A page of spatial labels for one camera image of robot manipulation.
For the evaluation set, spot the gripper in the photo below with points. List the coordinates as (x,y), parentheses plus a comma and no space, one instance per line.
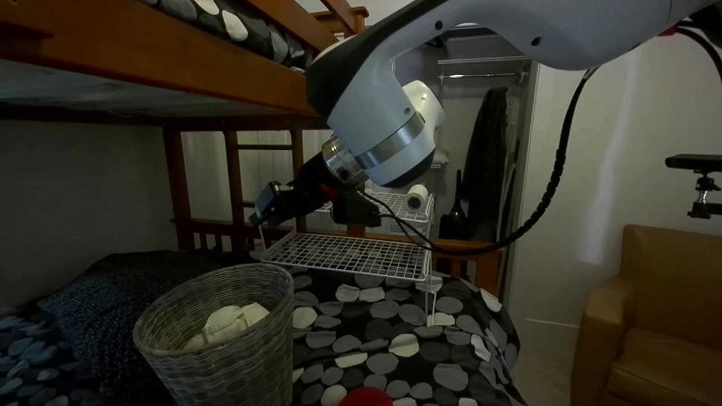
(307,189)

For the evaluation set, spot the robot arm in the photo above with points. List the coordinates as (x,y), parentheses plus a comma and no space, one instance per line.
(395,84)

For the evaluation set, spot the dark bottle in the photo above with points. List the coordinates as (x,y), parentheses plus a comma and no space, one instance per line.
(453,217)

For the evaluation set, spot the grey wicker basket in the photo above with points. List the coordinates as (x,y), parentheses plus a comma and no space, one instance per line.
(225,366)

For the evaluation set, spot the cream cloth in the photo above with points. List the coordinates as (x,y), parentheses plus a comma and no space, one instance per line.
(231,322)

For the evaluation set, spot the pebble print duvet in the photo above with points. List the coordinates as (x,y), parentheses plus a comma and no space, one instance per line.
(389,338)

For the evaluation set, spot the pebble print mattress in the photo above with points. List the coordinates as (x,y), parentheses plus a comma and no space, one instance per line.
(242,25)

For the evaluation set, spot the dark hanging coat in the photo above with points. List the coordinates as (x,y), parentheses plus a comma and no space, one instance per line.
(488,158)

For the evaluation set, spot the wooden bunk bed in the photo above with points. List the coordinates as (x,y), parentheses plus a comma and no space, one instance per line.
(169,62)

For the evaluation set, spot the red round object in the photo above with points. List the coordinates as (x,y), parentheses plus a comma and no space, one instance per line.
(365,398)

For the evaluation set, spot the dark speckled blanket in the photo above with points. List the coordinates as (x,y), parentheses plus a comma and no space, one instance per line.
(113,299)

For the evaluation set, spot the blue pebble print pillow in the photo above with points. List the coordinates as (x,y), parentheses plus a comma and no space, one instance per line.
(34,366)

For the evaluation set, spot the tan armchair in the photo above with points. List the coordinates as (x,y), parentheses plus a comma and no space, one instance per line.
(654,327)

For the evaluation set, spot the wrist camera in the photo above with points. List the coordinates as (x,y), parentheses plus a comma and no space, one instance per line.
(355,211)

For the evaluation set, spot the camera on mount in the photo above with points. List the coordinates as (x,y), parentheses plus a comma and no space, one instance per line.
(699,169)

